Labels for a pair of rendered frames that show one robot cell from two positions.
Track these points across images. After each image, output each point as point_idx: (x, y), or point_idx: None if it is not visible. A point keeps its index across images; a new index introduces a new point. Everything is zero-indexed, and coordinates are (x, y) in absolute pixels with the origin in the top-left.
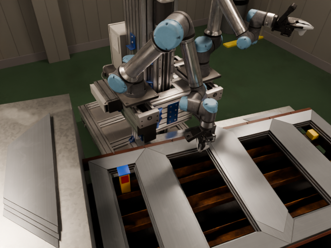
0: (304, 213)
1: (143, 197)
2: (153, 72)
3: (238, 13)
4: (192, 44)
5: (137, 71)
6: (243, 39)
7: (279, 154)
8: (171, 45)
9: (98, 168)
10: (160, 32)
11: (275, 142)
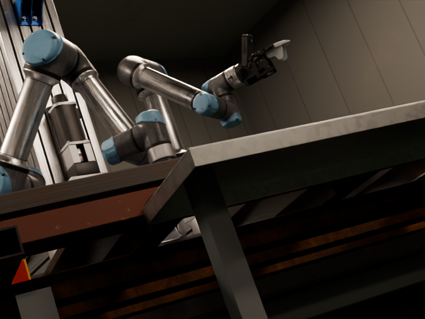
0: (422, 180)
1: (55, 262)
2: None
3: (178, 80)
4: (97, 80)
5: (19, 138)
6: (198, 95)
7: (389, 231)
8: (48, 50)
9: None
10: (29, 44)
11: (348, 196)
